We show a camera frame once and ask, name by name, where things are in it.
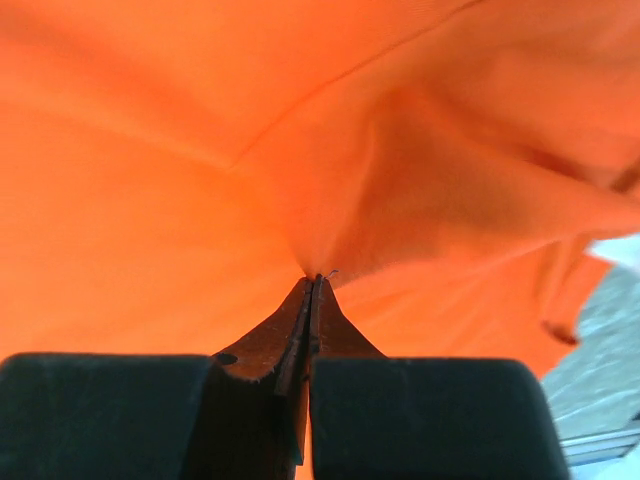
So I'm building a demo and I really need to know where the orange t shirt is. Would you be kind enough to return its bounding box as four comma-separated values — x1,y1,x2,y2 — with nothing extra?
0,0,640,480

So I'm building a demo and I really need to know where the aluminium frame rail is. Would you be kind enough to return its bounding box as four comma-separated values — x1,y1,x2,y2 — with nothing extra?
560,414,639,468

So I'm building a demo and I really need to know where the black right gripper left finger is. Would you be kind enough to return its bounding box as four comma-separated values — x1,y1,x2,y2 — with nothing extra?
1,279,312,479

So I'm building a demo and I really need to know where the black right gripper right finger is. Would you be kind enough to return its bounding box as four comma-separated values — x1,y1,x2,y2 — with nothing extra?
309,276,570,479

